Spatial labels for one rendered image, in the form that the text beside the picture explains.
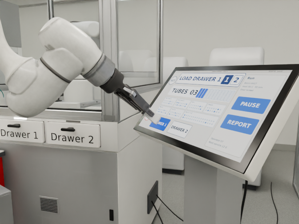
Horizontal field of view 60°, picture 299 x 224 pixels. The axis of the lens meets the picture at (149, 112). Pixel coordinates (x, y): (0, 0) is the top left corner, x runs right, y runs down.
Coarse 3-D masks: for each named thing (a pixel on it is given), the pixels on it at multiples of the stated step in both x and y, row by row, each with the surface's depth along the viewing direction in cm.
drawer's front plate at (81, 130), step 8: (48, 128) 130; (56, 128) 129; (80, 128) 125; (88, 128) 124; (96, 128) 123; (48, 136) 131; (64, 136) 128; (72, 136) 127; (80, 136) 126; (88, 136) 125; (96, 136) 123; (64, 144) 129; (72, 144) 128; (80, 144) 126; (88, 144) 125; (96, 144) 124
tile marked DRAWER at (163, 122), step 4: (160, 116) 91; (160, 120) 90; (164, 120) 88; (168, 120) 87; (152, 124) 92; (156, 124) 90; (160, 124) 88; (164, 124) 87; (156, 128) 89; (160, 128) 87; (164, 128) 86
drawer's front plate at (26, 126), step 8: (0, 120) 138; (8, 120) 136; (16, 120) 135; (24, 120) 134; (0, 128) 138; (8, 128) 137; (16, 128) 136; (24, 128) 134; (32, 128) 133; (40, 128) 131; (0, 136) 139; (8, 136) 138; (24, 136) 135; (32, 136) 134; (40, 136) 132
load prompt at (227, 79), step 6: (180, 78) 98; (186, 78) 95; (192, 78) 92; (198, 78) 89; (204, 78) 87; (210, 78) 85; (216, 78) 82; (222, 78) 80; (228, 78) 78; (234, 78) 76; (240, 78) 75; (198, 84) 87; (204, 84) 85; (210, 84) 83; (216, 84) 81; (222, 84) 78; (228, 84) 77; (234, 84) 75
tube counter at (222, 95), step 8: (192, 88) 88; (200, 88) 85; (208, 88) 82; (216, 88) 79; (192, 96) 86; (200, 96) 82; (208, 96) 80; (216, 96) 77; (224, 96) 75; (232, 96) 72
